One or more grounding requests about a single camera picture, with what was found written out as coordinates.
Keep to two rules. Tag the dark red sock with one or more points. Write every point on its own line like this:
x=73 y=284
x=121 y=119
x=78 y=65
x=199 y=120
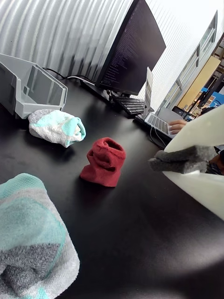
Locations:
x=105 y=163

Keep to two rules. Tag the person's hand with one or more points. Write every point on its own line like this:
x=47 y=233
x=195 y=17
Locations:
x=177 y=126

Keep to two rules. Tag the silver laptop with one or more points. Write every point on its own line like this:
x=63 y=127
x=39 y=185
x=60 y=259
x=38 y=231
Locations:
x=156 y=121

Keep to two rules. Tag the teal grey white sock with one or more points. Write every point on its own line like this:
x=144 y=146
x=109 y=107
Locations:
x=28 y=233
x=53 y=127

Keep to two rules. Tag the grey plastic container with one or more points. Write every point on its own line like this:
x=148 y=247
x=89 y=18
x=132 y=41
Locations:
x=28 y=93

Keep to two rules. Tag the black computer monitor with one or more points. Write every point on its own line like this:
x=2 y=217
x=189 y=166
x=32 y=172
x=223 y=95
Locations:
x=135 y=46

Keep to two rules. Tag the black keyboard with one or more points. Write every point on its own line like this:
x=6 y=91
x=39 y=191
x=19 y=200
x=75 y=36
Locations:
x=131 y=105

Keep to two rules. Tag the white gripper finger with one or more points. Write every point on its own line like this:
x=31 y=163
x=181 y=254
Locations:
x=200 y=194
x=203 y=130

